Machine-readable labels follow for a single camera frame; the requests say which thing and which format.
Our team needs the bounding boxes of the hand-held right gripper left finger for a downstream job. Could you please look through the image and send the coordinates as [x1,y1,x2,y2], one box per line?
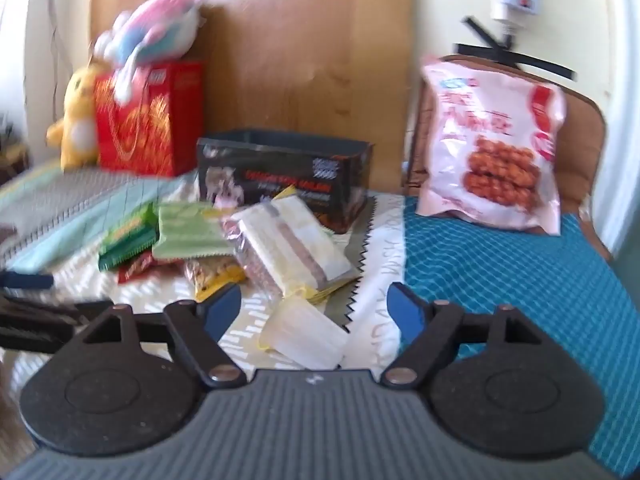
[50,282,247,392]

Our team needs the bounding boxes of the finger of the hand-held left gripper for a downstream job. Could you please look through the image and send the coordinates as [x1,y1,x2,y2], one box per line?
[0,270,55,291]
[0,292,115,355]

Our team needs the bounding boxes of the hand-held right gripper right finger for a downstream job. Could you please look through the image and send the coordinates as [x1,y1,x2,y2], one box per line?
[382,282,576,390]

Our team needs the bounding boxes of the yellow peanut packet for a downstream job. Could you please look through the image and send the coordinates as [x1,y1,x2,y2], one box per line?
[184,255,247,303]

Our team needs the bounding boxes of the yellow snack packet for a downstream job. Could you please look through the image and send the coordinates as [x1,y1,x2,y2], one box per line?
[285,270,362,307]

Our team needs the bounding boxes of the light green snack packet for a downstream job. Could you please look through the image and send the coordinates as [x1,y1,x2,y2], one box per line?
[152,201,236,265]

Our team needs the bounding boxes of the translucent white snack packet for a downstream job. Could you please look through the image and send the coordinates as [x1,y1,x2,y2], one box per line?
[257,294,349,368]

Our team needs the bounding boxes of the clear pack of layered cakes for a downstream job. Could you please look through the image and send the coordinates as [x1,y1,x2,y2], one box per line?
[220,194,361,301]

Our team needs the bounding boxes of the red snack packet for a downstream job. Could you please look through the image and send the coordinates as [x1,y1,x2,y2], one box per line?
[117,250,161,285]

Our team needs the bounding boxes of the dark green snack packet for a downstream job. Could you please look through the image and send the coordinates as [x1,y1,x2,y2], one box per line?
[97,227,157,273]

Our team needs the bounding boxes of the black snack box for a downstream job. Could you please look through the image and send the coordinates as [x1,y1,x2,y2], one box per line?
[196,129,375,235]

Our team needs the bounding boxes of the cream patterned blanket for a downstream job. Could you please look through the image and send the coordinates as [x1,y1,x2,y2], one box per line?
[10,170,407,378]

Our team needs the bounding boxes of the mint green quilt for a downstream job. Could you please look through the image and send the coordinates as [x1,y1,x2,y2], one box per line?
[0,167,193,275]

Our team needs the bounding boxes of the teal mat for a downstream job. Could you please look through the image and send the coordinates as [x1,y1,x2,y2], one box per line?
[397,195,640,480]

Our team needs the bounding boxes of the yellow plush toy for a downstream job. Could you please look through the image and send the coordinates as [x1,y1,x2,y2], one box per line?
[46,62,108,171]

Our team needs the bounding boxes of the red gift bag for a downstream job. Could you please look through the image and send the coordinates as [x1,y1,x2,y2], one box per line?
[94,59,206,177]

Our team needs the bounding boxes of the pink snack bag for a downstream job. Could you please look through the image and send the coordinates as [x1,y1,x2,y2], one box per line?
[415,55,568,236]

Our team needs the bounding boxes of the brown cushion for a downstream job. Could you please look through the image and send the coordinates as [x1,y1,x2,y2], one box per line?
[402,54,613,261]

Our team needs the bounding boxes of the wooden headboard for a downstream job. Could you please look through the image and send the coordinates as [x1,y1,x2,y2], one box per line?
[90,0,416,196]

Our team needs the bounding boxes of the black tape strip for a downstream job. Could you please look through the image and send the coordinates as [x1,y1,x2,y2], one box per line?
[452,42,578,81]
[461,16,511,52]

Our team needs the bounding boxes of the pastel plush toy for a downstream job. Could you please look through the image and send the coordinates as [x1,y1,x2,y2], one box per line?
[92,0,206,106]

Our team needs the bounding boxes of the white door frame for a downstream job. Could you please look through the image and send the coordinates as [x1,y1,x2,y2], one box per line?
[597,0,640,261]

